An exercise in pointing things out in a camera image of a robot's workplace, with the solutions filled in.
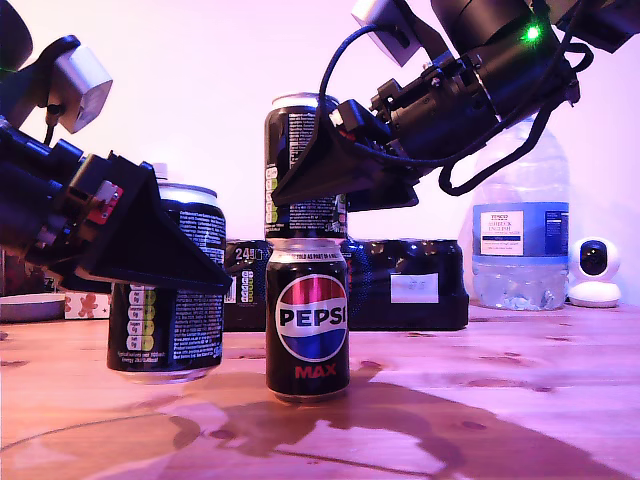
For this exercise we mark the large clear water bottle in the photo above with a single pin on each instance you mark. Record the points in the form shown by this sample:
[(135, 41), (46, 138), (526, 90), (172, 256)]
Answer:
[(520, 260)]

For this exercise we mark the small white round camera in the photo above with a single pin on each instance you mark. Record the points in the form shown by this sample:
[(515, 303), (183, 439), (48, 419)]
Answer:
[(595, 280)]

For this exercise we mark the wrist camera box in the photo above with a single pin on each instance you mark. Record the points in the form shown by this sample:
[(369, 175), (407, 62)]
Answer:
[(385, 25), (85, 90)]

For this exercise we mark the dark square box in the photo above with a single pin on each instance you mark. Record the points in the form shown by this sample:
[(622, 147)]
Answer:
[(15, 277)]

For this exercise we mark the grey plate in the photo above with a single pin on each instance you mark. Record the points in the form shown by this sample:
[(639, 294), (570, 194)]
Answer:
[(30, 307)]

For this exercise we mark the black Pepsi Max multipack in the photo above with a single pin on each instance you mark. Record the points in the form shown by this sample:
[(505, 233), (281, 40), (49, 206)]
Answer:
[(425, 260)]

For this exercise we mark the black Pepsi Max can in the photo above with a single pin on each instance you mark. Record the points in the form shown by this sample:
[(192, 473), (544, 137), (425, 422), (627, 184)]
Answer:
[(307, 320), (200, 325), (290, 135)]

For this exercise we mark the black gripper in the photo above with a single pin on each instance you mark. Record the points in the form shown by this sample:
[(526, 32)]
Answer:
[(435, 110), (40, 200)]

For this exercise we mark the gingerbread print tissue box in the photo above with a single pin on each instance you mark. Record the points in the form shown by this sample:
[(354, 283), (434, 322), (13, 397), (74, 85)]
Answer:
[(87, 305)]

